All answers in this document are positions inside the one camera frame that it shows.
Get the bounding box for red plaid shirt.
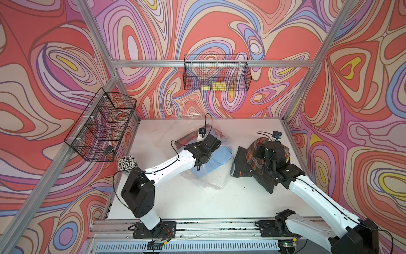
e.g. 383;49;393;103
246;138;279;176

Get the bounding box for clear plastic vacuum bag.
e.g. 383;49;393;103
171;113;235;189

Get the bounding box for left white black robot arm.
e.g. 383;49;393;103
120;134;222;232

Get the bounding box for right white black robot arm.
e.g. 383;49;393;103
255;141;379;254

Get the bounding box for light blue folded shirt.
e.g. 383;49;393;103
191;146;233;178

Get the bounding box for yellow sticky note blocks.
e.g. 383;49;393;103
200;81;227;92

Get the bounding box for bundle of white sticks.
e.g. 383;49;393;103
118;156;138;175

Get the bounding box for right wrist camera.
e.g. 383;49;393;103
272;131;282;141

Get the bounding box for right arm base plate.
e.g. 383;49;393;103
254;220;296;238

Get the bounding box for black wire basket back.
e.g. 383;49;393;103
183;53;252;92

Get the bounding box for black wire basket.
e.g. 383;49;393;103
64;88;136;162
183;53;252;92

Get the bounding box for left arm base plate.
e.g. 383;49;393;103
128;221;177;239

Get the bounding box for black wire basket left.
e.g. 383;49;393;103
64;88;136;162

